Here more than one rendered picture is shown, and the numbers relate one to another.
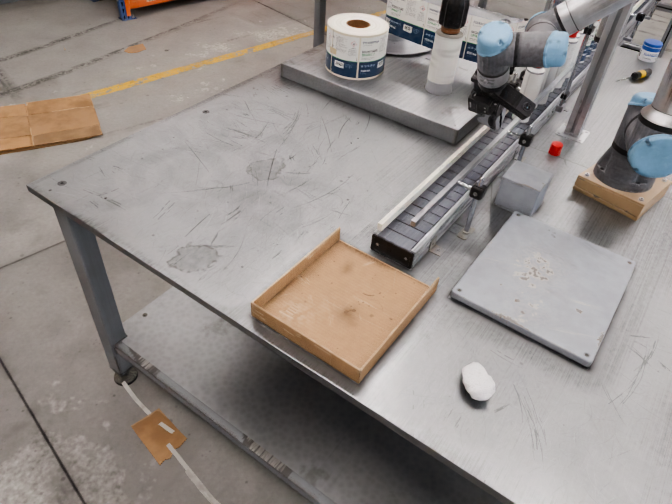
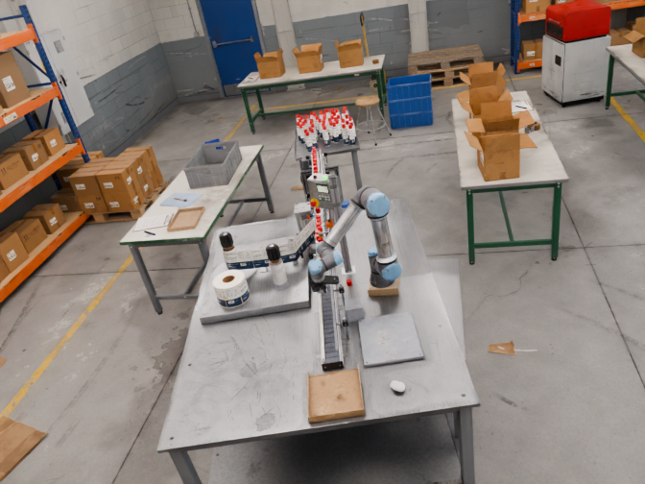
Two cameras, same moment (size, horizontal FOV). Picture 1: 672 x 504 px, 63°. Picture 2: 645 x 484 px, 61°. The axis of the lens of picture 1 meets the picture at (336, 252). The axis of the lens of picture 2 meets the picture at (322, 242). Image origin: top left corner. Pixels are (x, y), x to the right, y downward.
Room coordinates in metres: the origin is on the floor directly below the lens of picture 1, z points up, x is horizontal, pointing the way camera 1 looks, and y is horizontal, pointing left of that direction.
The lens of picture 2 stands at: (-0.95, 0.81, 2.81)
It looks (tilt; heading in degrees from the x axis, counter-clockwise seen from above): 31 degrees down; 331
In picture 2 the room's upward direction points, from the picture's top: 11 degrees counter-clockwise
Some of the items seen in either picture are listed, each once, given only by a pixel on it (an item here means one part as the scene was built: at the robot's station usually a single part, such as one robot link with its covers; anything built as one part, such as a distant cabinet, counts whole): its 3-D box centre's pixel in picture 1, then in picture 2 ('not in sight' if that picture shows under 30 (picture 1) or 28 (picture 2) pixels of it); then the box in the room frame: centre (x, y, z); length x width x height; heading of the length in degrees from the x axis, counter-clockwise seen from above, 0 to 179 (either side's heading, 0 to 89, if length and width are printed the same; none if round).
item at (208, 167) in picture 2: not in sight; (214, 163); (3.96, -0.85, 0.91); 0.60 x 0.40 x 0.22; 140
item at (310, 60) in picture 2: not in sight; (309, 58); (6.43, -3.61, 0.96); 0.43 x 0.42 x 0.37; 43
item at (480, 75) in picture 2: not in sight; (481, 84); (3.10, -3.65, 0.97); 0.45 x 0.40 x 0.37; 48
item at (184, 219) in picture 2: not in sight; (186, 218); (3.26, -0.25, 0.82); 0.34 x 0.24 x 0.03; 142
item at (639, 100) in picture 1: (649, 121); (378, 257); (1.27, -0.75, 1.04); 0.13 x 0.12 x 0.14; 166
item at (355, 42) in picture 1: (356, 45); (231, 288); (1.82, -0.01, 0.95); 0.20 x 0.20 x 0.14
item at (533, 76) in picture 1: (529, 88); not in sight; (1.54, -0.52, 0.98); 0.05 x 0.05 x 0.20
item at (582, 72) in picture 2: not in sight; (574, 54); (3.65, -6.07, 0.61); 0.70 x 0.60 x 1.22; 148
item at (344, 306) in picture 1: (347, 296); (334, 392); (0.77, -0.03, 0.85); 0.30 x 0.26 x 0.04; 148
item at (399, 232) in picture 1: (526, 114); (325, 274); (1.62, -0.56, 0.86); 1.65 x 0.08 x 0.04; 148
